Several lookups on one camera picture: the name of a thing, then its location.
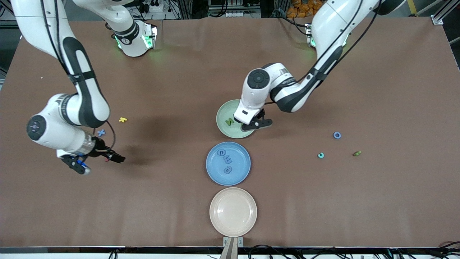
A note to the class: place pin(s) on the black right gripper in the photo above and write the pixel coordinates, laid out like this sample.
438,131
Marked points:
101,151

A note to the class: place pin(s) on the blue foam letter E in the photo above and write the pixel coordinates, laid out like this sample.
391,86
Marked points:
228,158

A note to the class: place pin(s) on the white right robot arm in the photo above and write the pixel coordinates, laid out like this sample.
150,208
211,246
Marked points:
54,133

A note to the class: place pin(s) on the green plate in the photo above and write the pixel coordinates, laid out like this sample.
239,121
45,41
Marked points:
224,109

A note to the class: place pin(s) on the green foam letter N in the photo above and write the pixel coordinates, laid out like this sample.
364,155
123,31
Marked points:
229,122

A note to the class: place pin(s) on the blue foam letter o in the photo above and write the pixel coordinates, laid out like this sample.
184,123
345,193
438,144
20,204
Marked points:
334,135

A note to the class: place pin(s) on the black table edge rail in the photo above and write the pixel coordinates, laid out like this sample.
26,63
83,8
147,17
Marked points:
72,249

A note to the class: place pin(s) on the beige plate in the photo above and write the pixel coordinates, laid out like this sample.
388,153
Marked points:
233,212

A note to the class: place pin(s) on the blue foam letter c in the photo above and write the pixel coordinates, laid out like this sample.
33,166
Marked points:
219,152

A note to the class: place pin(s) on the blue plate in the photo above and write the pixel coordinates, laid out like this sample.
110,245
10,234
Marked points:
237,176

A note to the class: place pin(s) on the blue foam letter x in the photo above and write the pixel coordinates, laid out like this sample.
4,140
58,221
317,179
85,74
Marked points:
101,132

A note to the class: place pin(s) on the blue foam letter a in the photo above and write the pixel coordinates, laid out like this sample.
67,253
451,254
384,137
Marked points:
228,169

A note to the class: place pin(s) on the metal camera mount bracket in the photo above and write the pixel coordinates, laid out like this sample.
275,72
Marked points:
233,248

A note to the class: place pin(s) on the bag of orange items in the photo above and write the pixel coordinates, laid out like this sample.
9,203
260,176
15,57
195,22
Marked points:
300,9

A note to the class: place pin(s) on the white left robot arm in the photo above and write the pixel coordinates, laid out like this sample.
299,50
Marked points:
255,100

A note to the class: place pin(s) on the white power strip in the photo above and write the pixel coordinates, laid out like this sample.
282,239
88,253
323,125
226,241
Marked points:
237,14
154,5

